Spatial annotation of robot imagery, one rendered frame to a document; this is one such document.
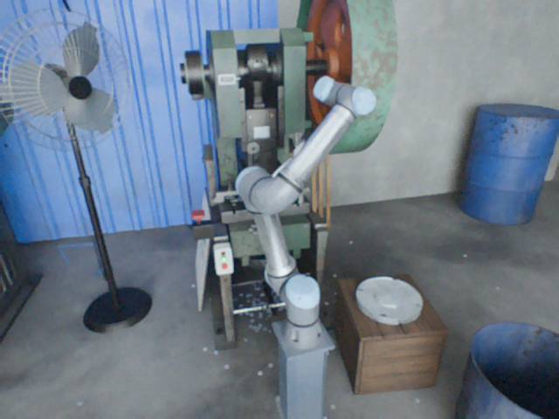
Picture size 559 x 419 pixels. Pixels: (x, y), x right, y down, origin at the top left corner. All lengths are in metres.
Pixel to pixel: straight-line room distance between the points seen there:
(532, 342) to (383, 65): 1.19
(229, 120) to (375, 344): 1.13
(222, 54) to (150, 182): 1.68
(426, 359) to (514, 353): 0.33
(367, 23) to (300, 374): 1.31
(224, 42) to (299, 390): 1.41
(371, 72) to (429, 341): 1.12
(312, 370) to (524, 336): 0.82
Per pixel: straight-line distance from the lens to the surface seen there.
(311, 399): 1.65
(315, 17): 2.06
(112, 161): 3.08
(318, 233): 1.78
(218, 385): 1.94
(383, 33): 1.55
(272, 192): 1.08
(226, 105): 1.66
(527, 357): 1.83
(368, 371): 1.80
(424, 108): 3.56
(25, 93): 1.82
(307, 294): 1.31
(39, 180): 3.23
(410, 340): 1.73
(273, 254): 1.34
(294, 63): 1.69
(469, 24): 3.68
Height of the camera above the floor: 1.50
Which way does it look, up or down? 25 degrees down
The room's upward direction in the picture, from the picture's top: 1 degrees counter-clockwise
